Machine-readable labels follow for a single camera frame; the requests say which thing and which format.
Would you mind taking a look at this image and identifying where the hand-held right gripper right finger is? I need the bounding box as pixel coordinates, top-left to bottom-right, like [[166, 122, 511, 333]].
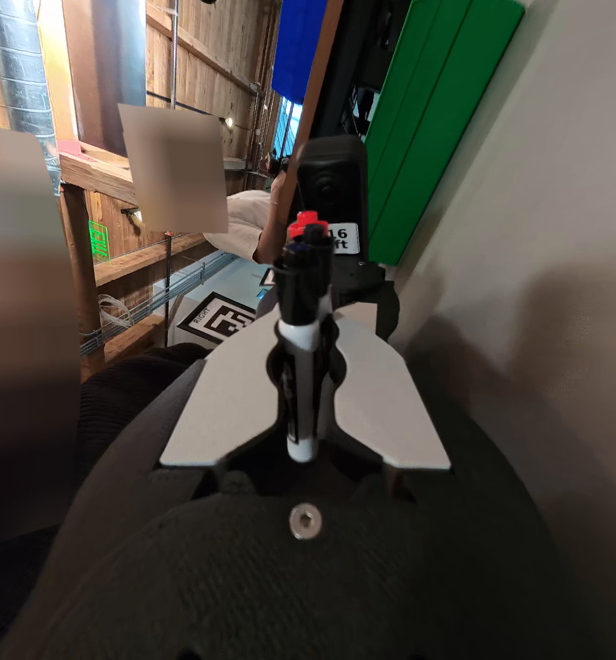
[[324, 308, 453, 471]]

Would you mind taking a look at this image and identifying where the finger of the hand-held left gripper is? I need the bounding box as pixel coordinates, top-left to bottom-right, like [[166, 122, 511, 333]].
[[334, 300, 380, 337]]

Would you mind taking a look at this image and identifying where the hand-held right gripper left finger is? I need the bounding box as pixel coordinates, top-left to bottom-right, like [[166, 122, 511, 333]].
[[158, 313, 288, 471]]

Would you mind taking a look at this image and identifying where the red dry-erase marker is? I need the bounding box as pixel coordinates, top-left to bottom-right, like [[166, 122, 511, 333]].
[[288, 210, 320, 240]]

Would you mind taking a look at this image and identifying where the large black-white tag card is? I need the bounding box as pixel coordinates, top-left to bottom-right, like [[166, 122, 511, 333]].
[[177, 291, 258, 345]]

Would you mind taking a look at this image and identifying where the green plastic bin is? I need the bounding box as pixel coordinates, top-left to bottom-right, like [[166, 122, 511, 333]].
[[364, 0, 526, 267]]

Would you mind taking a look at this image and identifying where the green exit sign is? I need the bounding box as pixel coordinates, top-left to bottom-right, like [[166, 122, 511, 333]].
[[88, 220, 112, 265]]

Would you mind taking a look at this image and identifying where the metal conduit pipe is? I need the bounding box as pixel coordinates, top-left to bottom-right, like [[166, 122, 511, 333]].
[[170, 0, 180, 110]]

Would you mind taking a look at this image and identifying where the wooden beam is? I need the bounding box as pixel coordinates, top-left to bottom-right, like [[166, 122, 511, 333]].
[[58, 142, 139, 207]]

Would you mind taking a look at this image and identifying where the grey steel column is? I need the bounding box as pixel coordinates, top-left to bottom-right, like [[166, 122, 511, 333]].
[[62, 0, 149, 155]]

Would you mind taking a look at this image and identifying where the wire mesh cable tray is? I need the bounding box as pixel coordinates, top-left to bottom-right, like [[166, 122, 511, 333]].
[[78, 253, 237, 358]]

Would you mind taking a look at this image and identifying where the grey wire coil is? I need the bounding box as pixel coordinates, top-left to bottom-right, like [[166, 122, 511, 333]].
[[98, 293, 134, 329]]

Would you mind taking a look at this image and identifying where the large silver ventilation duct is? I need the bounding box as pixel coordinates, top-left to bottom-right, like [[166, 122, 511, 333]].
[[0, 0, 62, 197]]

